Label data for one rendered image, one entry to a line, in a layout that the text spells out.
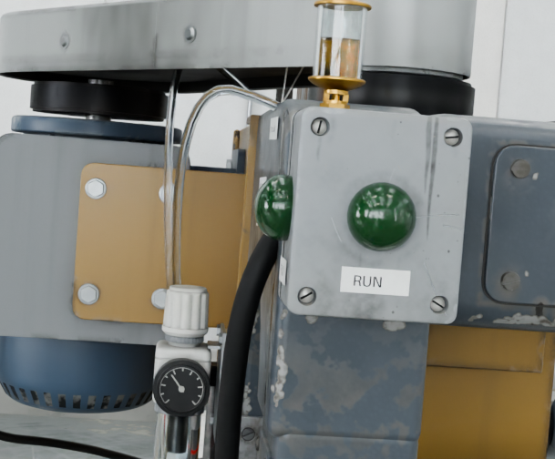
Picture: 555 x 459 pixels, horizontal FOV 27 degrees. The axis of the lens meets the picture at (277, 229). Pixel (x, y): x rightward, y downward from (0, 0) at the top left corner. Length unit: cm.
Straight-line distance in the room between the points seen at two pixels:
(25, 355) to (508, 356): 40
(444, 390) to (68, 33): 40
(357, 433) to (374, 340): 5
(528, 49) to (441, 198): 550
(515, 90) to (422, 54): 530
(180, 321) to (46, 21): 30
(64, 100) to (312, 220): 51
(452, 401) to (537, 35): 520
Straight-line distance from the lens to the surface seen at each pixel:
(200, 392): 74
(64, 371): 97
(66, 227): 93
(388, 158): 49
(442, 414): 87
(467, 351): 81
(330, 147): 49
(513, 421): 88
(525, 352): 82
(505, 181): 56
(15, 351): 99
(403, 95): 66
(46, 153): 93
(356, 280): 49
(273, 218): 50
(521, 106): 597
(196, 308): 75
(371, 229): 48
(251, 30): 74
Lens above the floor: 130
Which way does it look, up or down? 3 degrees down
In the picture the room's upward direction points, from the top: 4 degrees clockwise
